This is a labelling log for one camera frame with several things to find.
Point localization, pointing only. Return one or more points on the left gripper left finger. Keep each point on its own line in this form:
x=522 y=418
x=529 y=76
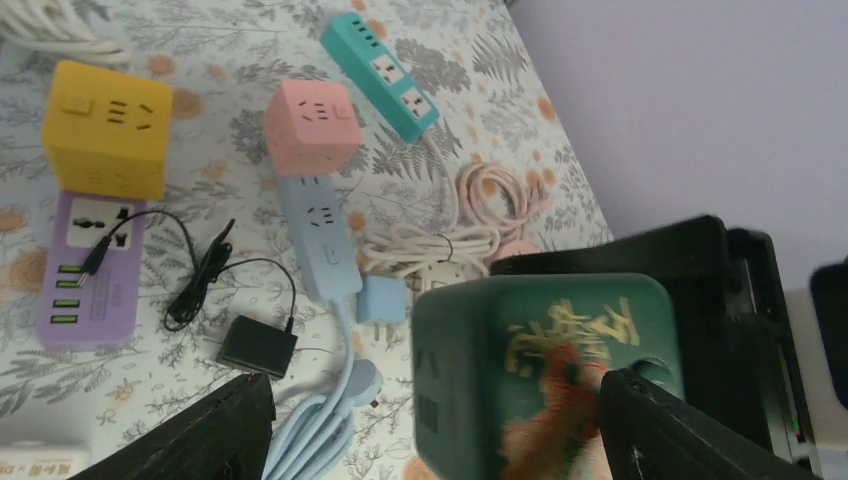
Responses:
x=225 y=435

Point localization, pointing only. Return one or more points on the purple usb power strip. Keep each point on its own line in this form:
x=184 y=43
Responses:
x=92 y=279

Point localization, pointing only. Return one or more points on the white square socket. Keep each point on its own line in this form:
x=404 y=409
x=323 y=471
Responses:
x=41 y=461

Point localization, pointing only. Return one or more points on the light blue power strip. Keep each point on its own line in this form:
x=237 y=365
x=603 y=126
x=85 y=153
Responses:
x=322 y=243

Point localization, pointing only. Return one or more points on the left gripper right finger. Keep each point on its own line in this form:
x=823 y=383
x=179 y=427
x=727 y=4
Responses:
x=649 y=433

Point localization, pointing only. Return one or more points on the teal power strip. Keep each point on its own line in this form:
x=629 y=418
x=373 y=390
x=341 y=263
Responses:
x=379 y=75

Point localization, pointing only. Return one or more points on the dark green cube socket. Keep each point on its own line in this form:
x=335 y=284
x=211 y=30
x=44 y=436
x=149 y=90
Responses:
x=507 y=369

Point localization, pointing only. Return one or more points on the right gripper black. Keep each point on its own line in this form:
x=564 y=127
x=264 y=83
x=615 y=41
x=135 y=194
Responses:
x=739 y=359

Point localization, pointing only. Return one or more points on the black charger with cable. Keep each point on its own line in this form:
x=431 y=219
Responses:
x=205 y=299

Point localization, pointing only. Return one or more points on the yellow cube power socket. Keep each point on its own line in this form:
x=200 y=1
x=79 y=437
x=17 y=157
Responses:
x=107 y=133

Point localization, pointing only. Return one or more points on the floral table cloth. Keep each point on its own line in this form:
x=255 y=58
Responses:
x=224 y=59

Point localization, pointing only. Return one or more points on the small light blue adapter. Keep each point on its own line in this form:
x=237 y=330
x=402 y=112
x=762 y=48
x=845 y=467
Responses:
x=382 y=303

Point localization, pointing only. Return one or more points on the pink cube power socket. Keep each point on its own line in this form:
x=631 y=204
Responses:
x=310 y=128

